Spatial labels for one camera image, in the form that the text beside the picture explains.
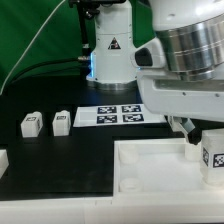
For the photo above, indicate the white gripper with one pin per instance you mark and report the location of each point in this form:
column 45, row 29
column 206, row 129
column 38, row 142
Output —
column 164, row 92

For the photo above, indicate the white square table top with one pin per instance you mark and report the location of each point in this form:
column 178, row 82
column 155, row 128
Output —
column 161, row 171

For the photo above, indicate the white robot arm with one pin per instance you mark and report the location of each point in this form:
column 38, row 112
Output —
column 179, row 72

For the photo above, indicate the white sheet with AprilTags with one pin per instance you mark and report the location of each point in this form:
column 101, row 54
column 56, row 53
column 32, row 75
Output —
column 115, row 115

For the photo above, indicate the white L-shaped obstacle fence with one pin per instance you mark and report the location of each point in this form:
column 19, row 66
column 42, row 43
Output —
column 83, row 211

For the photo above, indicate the green backdrop curtain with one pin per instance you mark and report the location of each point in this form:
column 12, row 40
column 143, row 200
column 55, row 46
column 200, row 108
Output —
column 35, row 33

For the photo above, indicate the white part at left edge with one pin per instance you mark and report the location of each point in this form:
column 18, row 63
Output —
column 3, row 162

